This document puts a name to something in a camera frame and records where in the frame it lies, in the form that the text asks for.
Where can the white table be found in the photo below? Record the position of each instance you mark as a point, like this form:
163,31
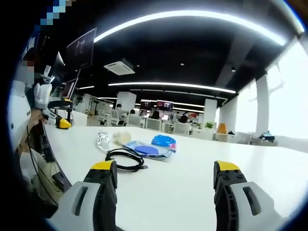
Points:
183,183

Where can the large dark wall screen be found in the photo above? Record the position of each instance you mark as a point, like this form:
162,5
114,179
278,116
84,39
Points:
80,49

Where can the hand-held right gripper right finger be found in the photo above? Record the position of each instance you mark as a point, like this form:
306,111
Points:
240,199

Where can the blue plastic packet item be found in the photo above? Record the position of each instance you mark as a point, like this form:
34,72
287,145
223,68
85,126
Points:
163,141

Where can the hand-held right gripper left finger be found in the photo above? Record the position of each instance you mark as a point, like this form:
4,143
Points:
79,199

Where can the green potted plant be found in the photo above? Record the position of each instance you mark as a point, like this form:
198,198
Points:
209,125

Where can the hanging display screens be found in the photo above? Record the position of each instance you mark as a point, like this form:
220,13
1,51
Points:
157,105

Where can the person's left hand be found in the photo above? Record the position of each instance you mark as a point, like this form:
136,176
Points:
36,119

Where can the clear bag with blue disc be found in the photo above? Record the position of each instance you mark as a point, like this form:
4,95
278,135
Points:
146,150

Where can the small black device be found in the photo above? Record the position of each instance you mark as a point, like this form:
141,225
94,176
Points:
58,181

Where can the pale round cup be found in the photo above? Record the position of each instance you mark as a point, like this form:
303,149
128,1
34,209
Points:
122,137

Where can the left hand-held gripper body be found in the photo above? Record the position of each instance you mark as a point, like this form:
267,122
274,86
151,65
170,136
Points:
42,93

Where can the ceiling air conditioner unit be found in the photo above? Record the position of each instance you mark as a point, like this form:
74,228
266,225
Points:
119,66

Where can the desk monitor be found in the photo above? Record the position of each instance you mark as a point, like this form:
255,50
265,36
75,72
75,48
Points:
69,88

